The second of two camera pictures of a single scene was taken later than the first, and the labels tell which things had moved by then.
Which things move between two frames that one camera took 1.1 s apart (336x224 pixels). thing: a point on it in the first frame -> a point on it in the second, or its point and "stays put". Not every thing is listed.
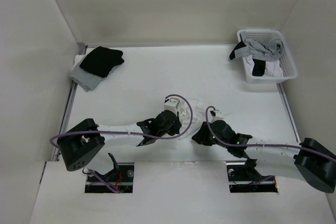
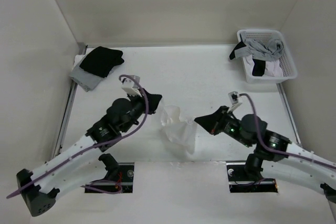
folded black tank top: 101,61 stays put
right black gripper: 201,137 -> 213,122
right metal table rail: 289,112 stays put
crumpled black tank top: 259,66 stays put
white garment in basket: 272,68 stays put
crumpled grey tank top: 264,51 stays put
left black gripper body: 172,129 -> 138,106
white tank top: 199,117 -> 178,137
